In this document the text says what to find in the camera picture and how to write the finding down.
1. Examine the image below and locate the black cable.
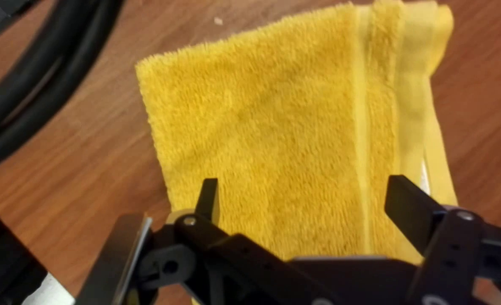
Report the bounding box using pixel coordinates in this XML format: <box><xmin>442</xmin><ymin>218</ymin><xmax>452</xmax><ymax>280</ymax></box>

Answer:
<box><xmin>0</xmin><ymin>0</ymin><xmax>125</xmax><ymax>175</ymax></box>
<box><xmin>0</xmin><ymin>0</ymin><xmax>91</xmax><ymax>133</ymax></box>

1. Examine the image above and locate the yellow terry towel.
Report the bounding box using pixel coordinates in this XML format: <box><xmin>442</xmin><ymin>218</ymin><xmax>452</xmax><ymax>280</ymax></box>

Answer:
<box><xmin>135</xmin><ymin>0</ymin><xmax>459</xmax><ymax>266</ymax></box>

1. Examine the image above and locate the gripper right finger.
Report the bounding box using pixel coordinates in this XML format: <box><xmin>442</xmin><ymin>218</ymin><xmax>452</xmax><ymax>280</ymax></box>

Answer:
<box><xmin>385</xmin><ymin>175</ymin><xmax>501</xmax><ymax>305</ymax></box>

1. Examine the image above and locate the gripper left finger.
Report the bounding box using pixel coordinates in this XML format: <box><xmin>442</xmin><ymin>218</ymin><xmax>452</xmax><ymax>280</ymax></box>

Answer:
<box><xmin>137</xmin><ymin>178</ymin><xmax>332</xmax><ymax>305</ymax></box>

